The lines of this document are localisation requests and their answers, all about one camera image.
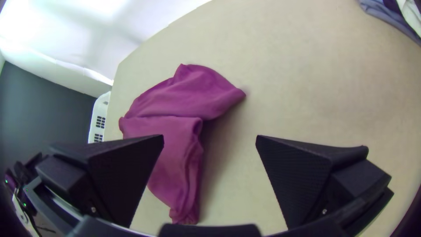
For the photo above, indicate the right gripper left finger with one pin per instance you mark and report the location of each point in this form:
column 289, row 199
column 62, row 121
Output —
column 118, row 177

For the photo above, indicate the dark red t-shirt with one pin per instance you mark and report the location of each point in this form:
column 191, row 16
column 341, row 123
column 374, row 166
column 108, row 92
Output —
column 184, row 98

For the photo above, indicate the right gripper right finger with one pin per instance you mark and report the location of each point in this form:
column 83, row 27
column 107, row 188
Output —
column 302, row 184

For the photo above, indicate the white laundry basket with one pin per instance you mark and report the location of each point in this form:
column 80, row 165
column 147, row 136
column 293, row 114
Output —
column 98, row 115

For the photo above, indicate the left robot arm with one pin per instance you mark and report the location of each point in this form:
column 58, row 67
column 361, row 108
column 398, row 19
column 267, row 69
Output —
column 16, row 186

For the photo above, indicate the pile of folded clothes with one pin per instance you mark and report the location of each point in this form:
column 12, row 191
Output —
column 388, row 10

